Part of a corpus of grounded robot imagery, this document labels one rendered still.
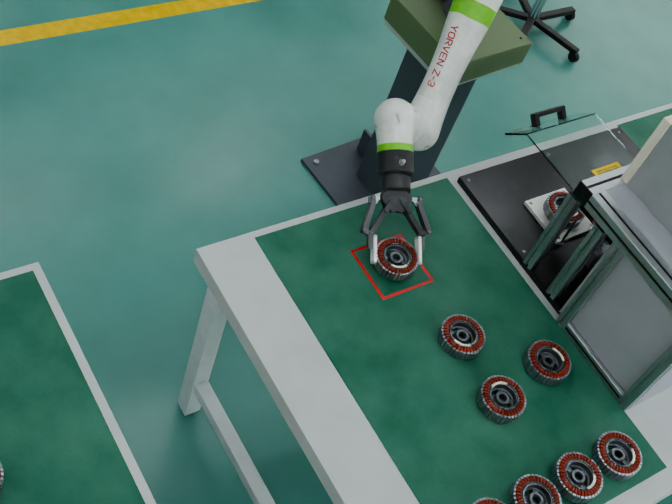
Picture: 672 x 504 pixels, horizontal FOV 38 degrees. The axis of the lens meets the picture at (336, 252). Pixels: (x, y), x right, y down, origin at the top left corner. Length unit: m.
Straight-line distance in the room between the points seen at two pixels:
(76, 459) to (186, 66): 2.16
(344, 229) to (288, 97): 1.46
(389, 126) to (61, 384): 0.99
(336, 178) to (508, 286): 1.24
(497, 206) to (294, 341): 0.74
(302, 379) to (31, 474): 0.61
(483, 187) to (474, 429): 0.74
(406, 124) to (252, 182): 1.19
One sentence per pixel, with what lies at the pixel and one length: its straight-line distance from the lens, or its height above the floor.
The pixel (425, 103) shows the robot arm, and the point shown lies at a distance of 2.54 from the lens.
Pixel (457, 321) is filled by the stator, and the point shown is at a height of 0.78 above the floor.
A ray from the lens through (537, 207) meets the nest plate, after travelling 2.71.
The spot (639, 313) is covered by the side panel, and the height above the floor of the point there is 0.98.
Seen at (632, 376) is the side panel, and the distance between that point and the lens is 2.43.
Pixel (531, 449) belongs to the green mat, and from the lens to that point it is 2.30.
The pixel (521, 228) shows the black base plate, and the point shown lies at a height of 0.77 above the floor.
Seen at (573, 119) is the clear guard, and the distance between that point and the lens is 2.56.
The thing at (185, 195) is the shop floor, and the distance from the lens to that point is 3.43.
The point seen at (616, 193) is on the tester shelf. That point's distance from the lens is 2.35.
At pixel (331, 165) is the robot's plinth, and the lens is 3.64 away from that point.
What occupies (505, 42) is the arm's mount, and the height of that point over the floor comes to 0.83.
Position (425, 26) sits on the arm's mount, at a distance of 3.00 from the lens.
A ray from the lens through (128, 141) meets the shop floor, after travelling 3.56.
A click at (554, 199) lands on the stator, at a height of 0.82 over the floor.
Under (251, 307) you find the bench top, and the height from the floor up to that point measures 0.75.
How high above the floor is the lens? 2.60
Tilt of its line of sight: 50 degrees down
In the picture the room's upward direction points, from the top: 23 degrees clockwise
